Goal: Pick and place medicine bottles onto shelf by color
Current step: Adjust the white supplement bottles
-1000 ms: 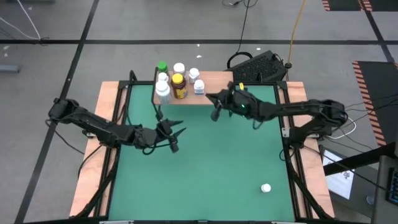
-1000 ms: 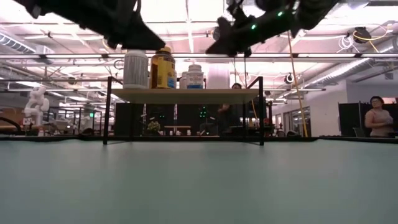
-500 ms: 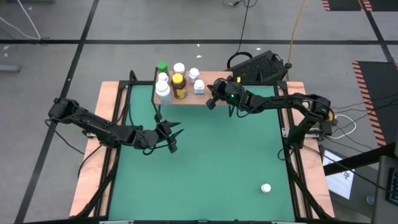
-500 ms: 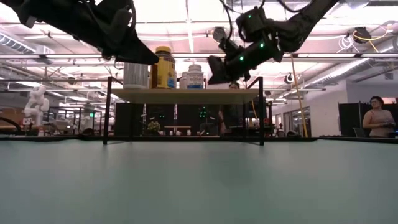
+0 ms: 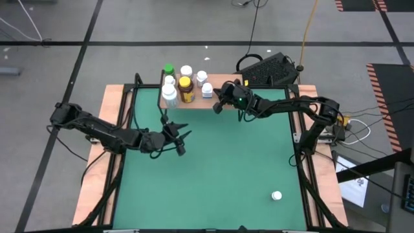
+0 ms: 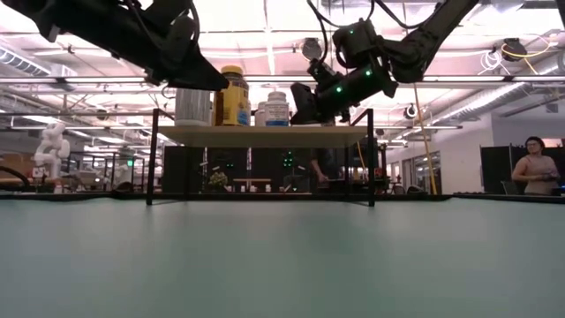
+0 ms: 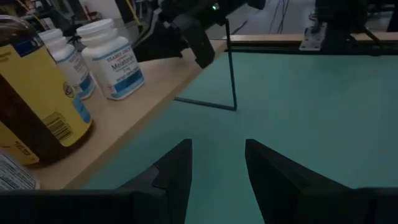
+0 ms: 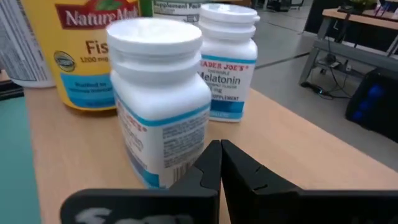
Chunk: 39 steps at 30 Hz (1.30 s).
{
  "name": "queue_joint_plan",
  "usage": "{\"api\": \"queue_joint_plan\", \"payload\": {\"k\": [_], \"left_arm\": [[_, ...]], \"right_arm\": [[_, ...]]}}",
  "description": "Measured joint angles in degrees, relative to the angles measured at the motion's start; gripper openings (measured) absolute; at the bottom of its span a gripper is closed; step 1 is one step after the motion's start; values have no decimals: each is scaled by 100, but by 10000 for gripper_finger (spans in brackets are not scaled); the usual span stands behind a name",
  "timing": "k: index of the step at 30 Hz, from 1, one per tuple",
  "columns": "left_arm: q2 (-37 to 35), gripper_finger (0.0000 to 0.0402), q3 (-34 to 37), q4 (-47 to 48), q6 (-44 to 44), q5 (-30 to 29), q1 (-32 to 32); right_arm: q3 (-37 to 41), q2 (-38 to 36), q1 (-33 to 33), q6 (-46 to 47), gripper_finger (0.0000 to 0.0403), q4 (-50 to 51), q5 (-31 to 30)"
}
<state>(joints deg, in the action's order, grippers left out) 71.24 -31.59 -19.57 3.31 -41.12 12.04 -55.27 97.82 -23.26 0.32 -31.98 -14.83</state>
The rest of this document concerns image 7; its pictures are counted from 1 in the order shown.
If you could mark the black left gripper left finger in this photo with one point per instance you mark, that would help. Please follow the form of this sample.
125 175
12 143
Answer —
140 202

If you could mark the green table mat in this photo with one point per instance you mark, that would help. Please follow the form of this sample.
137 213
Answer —
311 109

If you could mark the brown bottle yellow cap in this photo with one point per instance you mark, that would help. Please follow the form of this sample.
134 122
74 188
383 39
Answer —
31 93

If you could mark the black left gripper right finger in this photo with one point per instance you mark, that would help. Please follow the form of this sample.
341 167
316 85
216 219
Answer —
295 202

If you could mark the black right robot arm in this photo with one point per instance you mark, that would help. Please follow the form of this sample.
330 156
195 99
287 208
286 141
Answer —
339 18

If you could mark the white melatonin bottle blue label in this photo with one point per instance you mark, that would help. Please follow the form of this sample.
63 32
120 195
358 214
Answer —
115 62
68 62

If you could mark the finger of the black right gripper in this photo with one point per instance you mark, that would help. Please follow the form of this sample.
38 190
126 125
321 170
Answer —
158 43
199 43

